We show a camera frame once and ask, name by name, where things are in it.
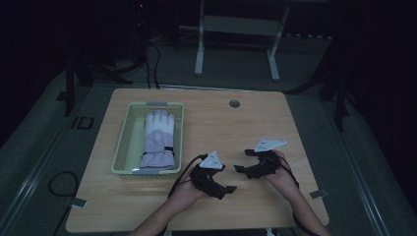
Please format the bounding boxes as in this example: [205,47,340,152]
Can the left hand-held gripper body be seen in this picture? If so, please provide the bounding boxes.
[189,150,228,201]

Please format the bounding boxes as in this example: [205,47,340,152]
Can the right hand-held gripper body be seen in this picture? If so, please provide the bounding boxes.
[246,138,288,180]

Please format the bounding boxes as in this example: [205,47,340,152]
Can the purple glove with white fingers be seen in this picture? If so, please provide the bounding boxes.
[140,109,176,171]

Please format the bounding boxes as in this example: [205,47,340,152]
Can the pale green plastic basket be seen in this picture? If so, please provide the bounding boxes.
[110,100,185,180]

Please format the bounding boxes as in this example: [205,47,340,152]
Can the person's right hand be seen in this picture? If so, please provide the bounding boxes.
[263,149,299,202]

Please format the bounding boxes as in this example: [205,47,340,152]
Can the person's left hand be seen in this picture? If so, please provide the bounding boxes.
[168,178,209,212]

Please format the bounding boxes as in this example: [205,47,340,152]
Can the grey tape piece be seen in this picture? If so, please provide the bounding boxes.
[63,197,89,208]
[309,189,329,200]

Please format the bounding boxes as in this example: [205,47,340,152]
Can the black tripod stand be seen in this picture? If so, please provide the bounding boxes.
[284,62,360,133]
[56,55,134,118]

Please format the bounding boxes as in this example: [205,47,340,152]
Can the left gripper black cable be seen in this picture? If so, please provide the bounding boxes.
[166,152,209,201]

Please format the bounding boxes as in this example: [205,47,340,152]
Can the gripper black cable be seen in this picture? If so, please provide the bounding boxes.
[166,152,209,201]
[277,155,321,236]

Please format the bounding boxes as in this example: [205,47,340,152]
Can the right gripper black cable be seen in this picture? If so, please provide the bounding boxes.
[277,155,321,236]

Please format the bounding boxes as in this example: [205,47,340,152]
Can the black hanging cables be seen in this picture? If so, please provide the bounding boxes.
[145,41,162,89]

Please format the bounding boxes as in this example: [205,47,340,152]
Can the white metal desk frame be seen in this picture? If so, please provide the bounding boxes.
[194,0,292,83]

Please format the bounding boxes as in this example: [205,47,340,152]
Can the black rectangular floor bracket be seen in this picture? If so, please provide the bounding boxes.
[71,116,95,131]

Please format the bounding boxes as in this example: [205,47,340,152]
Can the black floor cable loop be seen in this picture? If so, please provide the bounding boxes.
[47,170,81,199]

